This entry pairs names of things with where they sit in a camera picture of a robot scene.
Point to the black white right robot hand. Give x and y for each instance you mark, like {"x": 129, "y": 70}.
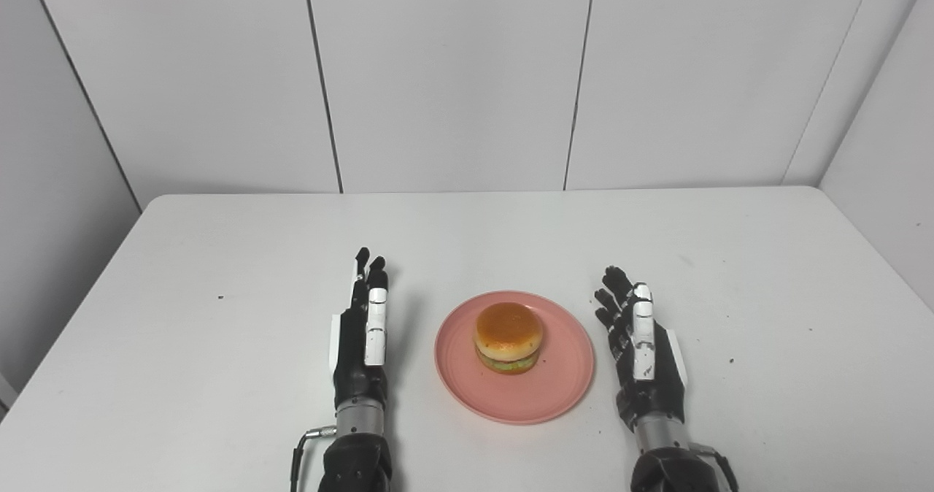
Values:
{"x": 653, "y": 390}

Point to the toy hamburger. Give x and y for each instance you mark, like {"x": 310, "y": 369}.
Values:
{"x": 508, "y": 331}

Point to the pink round plate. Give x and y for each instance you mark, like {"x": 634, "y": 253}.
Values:
{"x": 562, "y": 375}

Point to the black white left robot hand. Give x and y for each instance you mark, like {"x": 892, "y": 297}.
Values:
{"x": 357, "y": 375}

